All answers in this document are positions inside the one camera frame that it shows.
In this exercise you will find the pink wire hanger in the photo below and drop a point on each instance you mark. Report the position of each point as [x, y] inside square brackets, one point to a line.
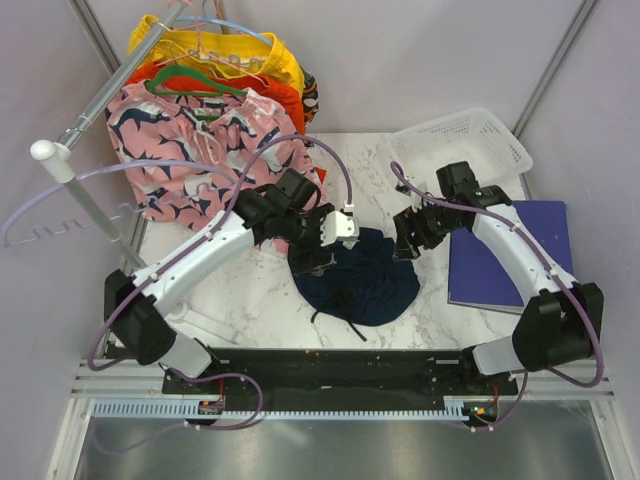
[202, 53]

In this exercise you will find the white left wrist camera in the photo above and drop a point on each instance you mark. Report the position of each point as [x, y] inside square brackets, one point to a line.
[340, 226]

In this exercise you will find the yellow shorts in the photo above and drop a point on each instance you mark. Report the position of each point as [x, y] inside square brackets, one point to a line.
[275, 62]

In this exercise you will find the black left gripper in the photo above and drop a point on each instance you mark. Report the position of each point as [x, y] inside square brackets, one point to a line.
[302, 260]

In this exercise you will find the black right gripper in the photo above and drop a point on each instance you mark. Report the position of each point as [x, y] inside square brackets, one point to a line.
[407, 222]

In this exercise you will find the blue binder folder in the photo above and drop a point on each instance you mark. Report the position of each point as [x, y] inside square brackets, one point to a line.
[476, 278]

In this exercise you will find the pink shark print shorts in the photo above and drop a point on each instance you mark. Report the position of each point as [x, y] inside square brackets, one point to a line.
[191, 198]

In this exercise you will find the green hanger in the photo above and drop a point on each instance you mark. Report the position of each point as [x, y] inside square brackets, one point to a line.
[175, 90]

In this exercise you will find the light blue cable duct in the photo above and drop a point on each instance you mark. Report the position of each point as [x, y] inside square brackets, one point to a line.
[193, 409]

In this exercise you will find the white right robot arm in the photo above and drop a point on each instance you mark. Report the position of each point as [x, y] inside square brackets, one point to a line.
[557, 330]

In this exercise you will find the white plastic basket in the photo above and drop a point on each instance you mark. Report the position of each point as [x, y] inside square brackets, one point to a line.
[475, 135]

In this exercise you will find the light blue hanger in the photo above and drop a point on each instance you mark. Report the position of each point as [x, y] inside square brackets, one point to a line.
[197, 23]

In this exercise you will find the orange shorts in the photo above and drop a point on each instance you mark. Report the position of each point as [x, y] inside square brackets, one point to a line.
[280, 100]

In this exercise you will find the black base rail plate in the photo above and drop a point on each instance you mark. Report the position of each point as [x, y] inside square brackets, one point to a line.
[343, 378]

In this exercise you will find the navy blue shorts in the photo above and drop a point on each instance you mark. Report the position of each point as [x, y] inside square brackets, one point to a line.
[367, 287]

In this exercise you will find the black orange patterned garment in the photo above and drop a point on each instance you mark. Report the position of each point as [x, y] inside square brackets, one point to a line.
[310, 98]

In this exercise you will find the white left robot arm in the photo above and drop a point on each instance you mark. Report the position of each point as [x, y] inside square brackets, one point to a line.
[137, 307]

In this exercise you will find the translucent lilac hanger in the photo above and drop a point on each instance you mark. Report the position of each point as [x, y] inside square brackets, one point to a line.
[124, 209]

